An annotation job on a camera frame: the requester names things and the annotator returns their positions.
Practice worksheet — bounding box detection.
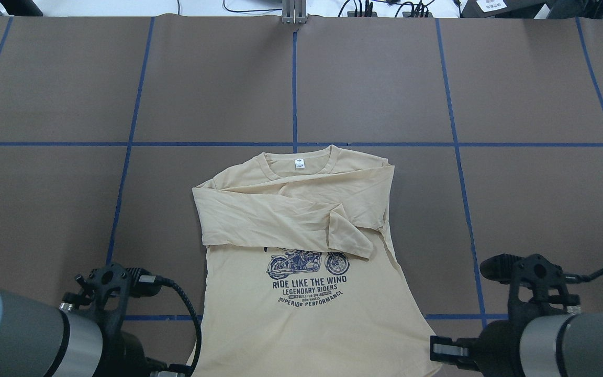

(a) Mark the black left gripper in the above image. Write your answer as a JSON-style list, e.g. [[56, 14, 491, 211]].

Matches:
[[100, 331, 193, 376]]

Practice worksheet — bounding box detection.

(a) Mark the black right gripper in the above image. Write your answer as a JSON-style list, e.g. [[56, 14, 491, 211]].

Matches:
[[430, 320, 529, 376]]

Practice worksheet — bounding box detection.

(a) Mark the cream long-sleeve graphic shirt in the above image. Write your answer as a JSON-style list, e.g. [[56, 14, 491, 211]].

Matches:
[[192, 145, 441, 376]]

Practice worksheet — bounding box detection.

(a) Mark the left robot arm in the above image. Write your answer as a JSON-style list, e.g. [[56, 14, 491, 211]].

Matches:
[[0, 263, 201, 376]]

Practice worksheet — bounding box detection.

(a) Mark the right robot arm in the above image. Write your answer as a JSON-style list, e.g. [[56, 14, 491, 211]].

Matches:
[[429, 312, 603, 376]]

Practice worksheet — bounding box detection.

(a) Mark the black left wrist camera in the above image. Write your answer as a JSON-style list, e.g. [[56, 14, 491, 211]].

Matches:
[[59, 263, 161, 338]]

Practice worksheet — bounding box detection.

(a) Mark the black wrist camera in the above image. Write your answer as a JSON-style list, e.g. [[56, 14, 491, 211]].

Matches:
[[59, 263, 161, 338], [479, 253, 580, 328]]

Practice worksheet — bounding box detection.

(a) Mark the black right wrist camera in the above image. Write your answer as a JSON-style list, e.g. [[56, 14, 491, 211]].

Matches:
[[479, 253, 580, 328]]

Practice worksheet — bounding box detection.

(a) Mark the aluminium frame post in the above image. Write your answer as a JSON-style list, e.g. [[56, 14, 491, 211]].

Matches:
[[282, 0, 308, 25]]

